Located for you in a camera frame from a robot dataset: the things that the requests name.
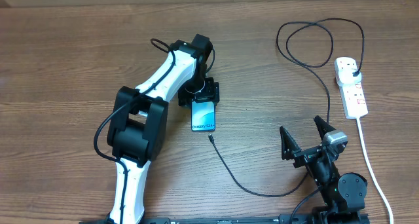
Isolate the white power strip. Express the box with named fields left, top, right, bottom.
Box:
left=334, top=57, right=368, bottom=119

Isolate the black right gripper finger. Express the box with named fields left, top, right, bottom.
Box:
left=280, top=126, right=301, bottom=160
left=314, top=115, right=335, bottom=139

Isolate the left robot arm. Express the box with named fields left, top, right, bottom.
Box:
left=104, top=34, right=219, bottom=223

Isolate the white charger plug adapter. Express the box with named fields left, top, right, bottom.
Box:
left=336, top=69, right=362, bottom=86

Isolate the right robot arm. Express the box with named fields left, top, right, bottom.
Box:
left=279, top=116, right=370, bottom=224

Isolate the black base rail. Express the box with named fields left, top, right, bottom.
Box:
left=79, top=214, right=370, bottom=224

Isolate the Samsung Galaxy smartphone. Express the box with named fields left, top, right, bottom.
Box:
left=191, top=102, right=216, bottom=132

